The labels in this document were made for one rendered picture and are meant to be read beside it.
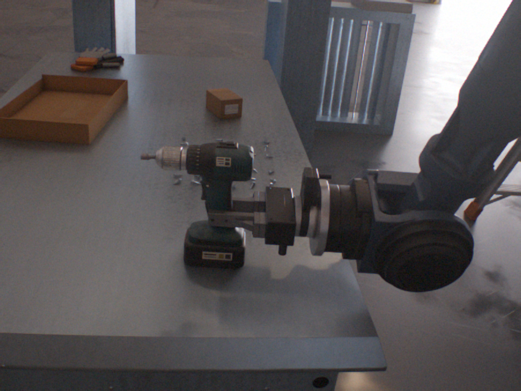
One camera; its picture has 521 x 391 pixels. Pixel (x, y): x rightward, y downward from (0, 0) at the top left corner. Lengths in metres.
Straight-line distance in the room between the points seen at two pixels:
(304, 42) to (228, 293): 1.83
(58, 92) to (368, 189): 1.26
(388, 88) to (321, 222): 2.63
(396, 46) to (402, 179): 2.45
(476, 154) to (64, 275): 0.72
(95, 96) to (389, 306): 1.28
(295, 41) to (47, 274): 1.88
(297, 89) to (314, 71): 0.12
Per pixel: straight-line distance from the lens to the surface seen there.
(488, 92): 0.83
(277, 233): 0.93
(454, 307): 2.16
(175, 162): 0.92
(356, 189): 0.96
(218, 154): 0.91
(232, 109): 1.70
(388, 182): 1.03
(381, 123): 3.59
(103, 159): 1.42
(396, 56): 3.47
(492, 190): 2.64
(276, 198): 0.99
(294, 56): 2.64
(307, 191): 0.93
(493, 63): 0.82
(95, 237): 1.10
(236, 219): 0.95
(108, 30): 2.67
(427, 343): 1.95
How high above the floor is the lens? 1.25
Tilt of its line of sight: 28 degrees down
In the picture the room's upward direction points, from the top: 5 degrees clockwise
